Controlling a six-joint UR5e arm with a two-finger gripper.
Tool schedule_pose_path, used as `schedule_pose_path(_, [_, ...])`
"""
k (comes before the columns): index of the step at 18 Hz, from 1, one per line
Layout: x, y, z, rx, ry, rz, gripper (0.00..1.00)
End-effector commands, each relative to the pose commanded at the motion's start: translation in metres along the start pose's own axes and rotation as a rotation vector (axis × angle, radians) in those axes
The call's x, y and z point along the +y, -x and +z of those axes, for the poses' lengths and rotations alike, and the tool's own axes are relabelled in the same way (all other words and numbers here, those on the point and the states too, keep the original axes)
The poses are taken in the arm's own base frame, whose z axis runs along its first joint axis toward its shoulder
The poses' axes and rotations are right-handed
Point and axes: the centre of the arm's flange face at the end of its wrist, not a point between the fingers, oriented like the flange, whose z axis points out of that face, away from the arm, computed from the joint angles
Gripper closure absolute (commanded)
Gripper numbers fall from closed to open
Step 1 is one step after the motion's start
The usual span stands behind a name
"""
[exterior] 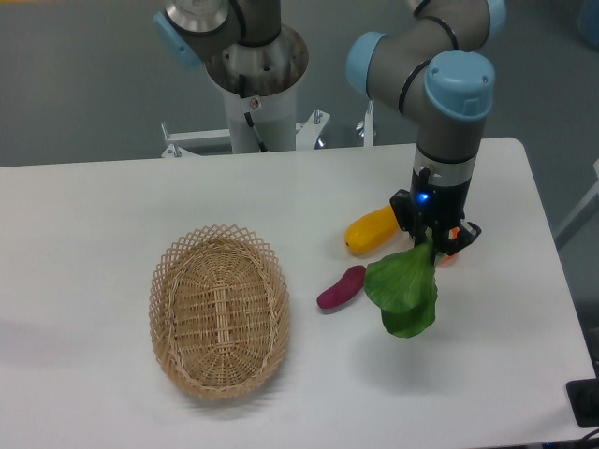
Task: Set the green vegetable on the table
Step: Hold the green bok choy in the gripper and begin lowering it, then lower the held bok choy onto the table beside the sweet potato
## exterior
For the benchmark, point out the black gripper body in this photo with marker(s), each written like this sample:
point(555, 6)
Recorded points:
point(439, 208)

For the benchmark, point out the green leafy vegetable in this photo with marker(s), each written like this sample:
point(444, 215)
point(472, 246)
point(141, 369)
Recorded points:
point(403, 287)

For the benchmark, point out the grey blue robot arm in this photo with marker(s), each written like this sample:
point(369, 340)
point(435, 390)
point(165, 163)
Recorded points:
point(434, 75)

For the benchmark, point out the orange carrot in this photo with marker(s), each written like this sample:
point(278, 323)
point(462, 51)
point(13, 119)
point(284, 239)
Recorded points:
point(444, 258)

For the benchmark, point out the yellow squash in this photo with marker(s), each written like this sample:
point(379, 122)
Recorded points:
point(370, 231)

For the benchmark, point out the purple sweet potato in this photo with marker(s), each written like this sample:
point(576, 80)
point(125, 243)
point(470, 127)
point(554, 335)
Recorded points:
point(348, 286)

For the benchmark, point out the white stand leg right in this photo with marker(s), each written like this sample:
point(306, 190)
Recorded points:
point(579, 215)

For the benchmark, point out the woven wicker basket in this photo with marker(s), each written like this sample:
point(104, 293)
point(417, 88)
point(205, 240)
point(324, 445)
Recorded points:
point(219, 312)

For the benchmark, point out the black box at table edge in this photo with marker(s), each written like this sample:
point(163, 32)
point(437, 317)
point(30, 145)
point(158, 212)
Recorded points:
point(583, 398)

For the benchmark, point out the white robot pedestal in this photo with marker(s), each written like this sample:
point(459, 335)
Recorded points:
point(259, 89)

